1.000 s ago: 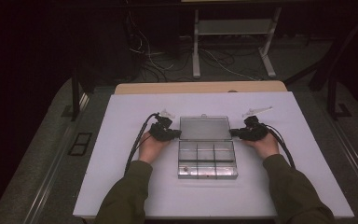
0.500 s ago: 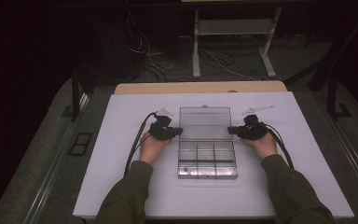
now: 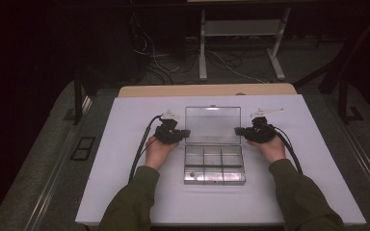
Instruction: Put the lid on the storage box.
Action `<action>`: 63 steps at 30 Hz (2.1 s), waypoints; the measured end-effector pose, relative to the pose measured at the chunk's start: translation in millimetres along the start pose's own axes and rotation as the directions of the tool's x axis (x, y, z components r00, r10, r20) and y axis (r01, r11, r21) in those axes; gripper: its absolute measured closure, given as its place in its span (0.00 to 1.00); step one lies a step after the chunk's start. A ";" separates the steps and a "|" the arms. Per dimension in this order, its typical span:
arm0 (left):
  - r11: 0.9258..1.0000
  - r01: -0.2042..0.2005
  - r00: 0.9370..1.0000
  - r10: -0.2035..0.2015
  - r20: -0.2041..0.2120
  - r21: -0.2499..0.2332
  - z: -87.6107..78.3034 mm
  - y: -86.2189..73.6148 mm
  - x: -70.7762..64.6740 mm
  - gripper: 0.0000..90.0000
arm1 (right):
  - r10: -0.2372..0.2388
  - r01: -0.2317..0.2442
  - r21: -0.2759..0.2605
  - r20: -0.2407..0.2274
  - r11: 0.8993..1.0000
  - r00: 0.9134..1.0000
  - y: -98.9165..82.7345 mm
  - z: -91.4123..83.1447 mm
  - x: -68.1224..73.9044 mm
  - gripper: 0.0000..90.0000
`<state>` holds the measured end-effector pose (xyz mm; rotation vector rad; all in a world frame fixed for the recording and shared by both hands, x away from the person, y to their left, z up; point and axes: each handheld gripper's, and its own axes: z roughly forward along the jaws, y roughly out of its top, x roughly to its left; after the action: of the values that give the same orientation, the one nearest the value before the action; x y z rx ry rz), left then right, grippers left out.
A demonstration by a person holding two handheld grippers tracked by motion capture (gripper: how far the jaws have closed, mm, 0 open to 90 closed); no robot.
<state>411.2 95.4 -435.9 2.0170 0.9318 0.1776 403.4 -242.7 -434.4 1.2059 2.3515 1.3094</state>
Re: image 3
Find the left hand-held gripper black cable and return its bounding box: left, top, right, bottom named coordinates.
left=128, top=115, right=164, bottom=184

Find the white board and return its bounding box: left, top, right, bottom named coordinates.
left=75, top=93, right=366, bottom=225

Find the black metal stand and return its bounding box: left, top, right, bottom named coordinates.
left=319, top=41, right=364, bottom=125
left=63, top=71, right=93, bottom=126

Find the aluminium rail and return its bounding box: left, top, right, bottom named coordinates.
left=23, top=95, right=94, bottom=231
left=330, top=109, right=370, bottom=206

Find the person's right hand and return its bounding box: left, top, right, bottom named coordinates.
left=247, top=134, right=287, bottom=165

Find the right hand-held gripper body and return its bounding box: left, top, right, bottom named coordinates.
left=246, top=107, right=285, bottom=144

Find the hand-held gripper black cable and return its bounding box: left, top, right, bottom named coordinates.
left=271, top=125, right=304, bottom=175
left=128, top=115, right=164, bottom=184

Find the black floor socket plate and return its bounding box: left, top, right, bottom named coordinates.
left=69, top=136, right=96, bottom=162

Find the tangle of floor cables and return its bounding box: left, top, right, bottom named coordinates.
left=129, top=13, right=271, bottom=85

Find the wooden table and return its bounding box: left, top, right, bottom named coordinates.
left=118, top=83, right=298, bottom=98

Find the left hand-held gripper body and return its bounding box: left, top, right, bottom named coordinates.
left=153, top=110, right=181, bottom=144

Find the person's left hand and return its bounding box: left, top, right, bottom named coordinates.
left=144, top=136, right=181, bottom=171

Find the clear plastic compartment box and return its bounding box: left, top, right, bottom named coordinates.
left=182, top=105, right=248, bottom=186

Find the right hand-held gripper black cable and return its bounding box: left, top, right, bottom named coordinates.
left=271, top=125, right=304, bottom=175

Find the grey metal stand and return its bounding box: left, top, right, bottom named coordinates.
left=198, top=8, right=293, bottom=82

